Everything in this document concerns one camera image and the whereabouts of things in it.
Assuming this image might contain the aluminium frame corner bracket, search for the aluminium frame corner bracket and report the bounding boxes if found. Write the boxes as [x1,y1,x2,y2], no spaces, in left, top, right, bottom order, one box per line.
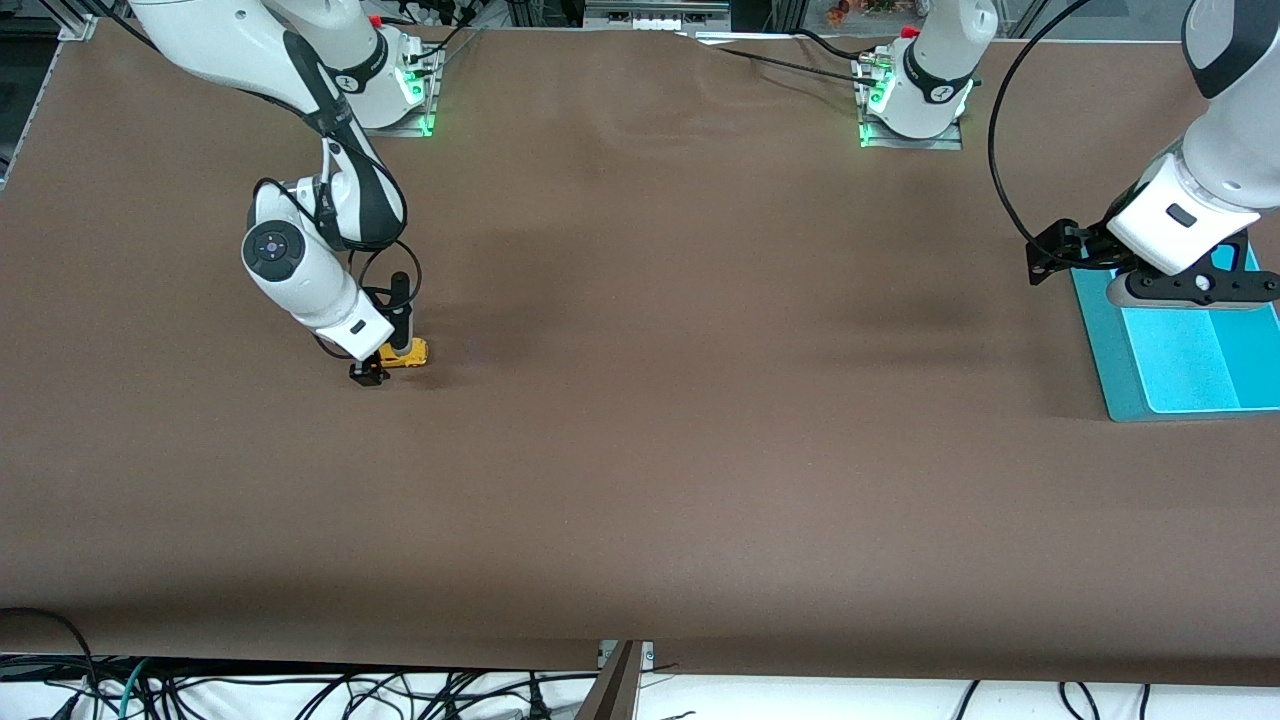
[55,0,105,43]

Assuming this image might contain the short black table cable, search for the short black table cable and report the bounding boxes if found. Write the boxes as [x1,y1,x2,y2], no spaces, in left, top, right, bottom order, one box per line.
[795,28,869,63]

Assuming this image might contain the brown table cover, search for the brown table cover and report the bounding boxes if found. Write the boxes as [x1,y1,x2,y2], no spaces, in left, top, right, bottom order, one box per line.
[0,18,1280,689]

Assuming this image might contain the teal floor cable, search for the teal floor cable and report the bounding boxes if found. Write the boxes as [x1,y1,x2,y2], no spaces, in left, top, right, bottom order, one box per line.
[117,656,154,720]

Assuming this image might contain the aluminium profile post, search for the aluminium profile post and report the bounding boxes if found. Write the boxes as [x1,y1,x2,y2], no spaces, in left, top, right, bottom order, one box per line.
[574,640,657,720]

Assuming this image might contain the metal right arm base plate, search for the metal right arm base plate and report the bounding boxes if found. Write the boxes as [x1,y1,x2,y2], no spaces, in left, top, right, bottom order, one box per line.
[360,50,439,139]

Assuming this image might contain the black base connector cables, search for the black base connector cables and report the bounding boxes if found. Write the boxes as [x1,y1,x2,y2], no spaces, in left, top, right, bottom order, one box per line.
[384,0,483,73]

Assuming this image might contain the teal plastic bin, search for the teal plastic bin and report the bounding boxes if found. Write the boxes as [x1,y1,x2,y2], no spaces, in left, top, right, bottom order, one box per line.
[1071,245,1280,423]

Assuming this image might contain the black looped floor cable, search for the black looped floor cable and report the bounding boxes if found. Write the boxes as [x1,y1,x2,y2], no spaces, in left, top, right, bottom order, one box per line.
[0,606,101,720]

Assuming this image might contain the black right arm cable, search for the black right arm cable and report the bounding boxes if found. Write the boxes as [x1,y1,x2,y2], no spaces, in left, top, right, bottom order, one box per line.
[250,176,425,363]

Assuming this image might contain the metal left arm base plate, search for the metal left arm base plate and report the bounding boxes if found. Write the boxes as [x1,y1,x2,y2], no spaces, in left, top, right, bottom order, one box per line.
[857,58,965,152]

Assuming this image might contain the long black table cable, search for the long black table cable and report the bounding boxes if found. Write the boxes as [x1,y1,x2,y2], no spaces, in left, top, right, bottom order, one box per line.
[690,35,883,91]

